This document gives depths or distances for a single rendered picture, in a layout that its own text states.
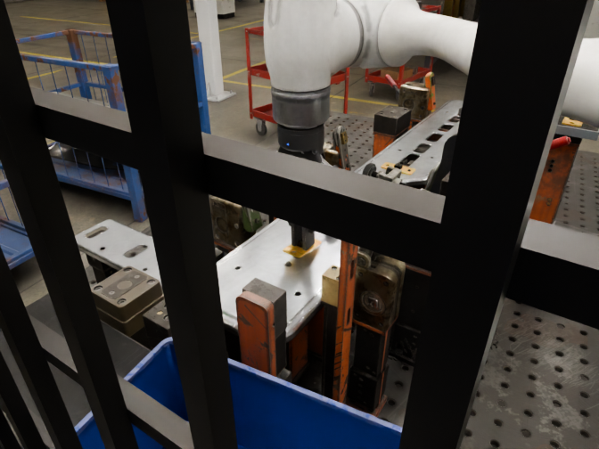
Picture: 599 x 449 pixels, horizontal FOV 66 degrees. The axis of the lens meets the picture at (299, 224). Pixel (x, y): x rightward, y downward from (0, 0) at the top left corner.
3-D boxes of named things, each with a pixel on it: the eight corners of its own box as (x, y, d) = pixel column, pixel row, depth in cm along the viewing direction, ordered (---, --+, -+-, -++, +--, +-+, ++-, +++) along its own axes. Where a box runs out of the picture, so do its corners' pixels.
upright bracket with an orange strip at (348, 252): (337, 430, 89) (352, 202, 63) (343, 434, 88) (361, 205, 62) (329, 442, 87) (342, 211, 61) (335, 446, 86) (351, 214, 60)
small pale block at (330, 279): (325, 411, 92) (332, 263, 73) (340, 420, 91) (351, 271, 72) (315, 424, 90) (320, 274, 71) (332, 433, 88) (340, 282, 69)
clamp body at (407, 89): (393, 167, 193) (403, 78, 174) (427, 175, 186) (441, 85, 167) (382, 176, 185) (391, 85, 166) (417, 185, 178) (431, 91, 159)
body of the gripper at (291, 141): (336, 118, 74) (334, 171, 79) (291, 110, 78) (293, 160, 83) (310, 133, 69) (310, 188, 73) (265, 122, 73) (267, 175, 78)
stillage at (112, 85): (13, 184, 334) (-37, 46, 285) (99, 147, 395) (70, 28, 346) (141, 223, 289) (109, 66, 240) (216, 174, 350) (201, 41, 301)
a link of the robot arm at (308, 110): (292, 74, 76) (293, 110, 79) (258, 87, 69) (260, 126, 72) (341, 81, 71) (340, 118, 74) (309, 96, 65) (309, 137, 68)
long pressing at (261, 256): (443, 99, 176) (443, 95, 175) (504, 109, 165) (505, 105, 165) (170, 297, 78) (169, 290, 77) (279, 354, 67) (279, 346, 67)
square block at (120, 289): (162, 407, 93) (128, 262, 74) (192, 427, 89) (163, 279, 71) (130, 437, 88) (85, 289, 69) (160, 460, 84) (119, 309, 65)
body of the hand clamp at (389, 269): (356, 385, 98) (370, 248, 79) (387, 400, 95) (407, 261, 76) (343, 405, 94) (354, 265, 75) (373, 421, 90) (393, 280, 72)
